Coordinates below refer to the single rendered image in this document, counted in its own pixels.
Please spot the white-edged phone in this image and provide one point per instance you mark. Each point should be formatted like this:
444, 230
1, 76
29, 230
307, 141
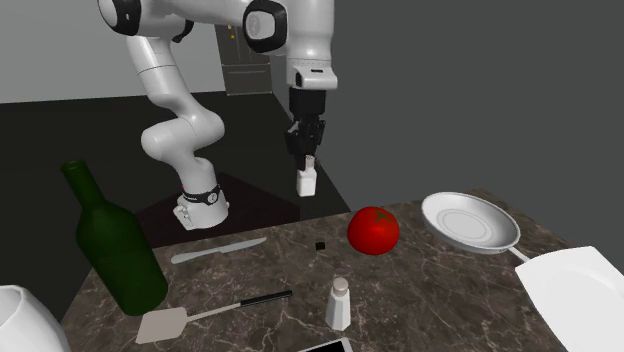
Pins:
329, 347

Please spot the silver table knife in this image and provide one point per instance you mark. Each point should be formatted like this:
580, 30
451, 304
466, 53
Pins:
214, 250

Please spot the white shaker with grey cap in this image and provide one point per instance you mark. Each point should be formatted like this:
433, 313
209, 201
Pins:
338, 307

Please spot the red tomato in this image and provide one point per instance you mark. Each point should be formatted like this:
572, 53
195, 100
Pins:
373, 231

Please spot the dark green glass bottle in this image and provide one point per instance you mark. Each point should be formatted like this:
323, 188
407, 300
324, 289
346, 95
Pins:
119, 248

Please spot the white square plate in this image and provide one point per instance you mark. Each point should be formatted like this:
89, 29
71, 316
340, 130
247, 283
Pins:
577, 297

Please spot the dark robot stand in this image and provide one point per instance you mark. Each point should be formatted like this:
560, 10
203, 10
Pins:
253, 207

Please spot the small black cube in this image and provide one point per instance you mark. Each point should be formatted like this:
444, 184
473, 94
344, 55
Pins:
320, 245

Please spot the white round vase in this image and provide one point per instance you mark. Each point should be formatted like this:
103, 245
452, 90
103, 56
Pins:
24, 322

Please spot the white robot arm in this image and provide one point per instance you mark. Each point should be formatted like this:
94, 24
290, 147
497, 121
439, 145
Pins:
168, 90

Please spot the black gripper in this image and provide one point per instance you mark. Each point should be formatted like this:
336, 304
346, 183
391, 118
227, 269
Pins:
307, 102

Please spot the small white shaker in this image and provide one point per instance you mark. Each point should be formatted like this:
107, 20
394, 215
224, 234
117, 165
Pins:
306, 184

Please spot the white frying pan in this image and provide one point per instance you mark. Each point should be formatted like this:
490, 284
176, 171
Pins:
468, 224

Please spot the dark grey refrigerator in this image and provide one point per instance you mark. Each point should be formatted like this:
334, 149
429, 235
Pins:
246, 66

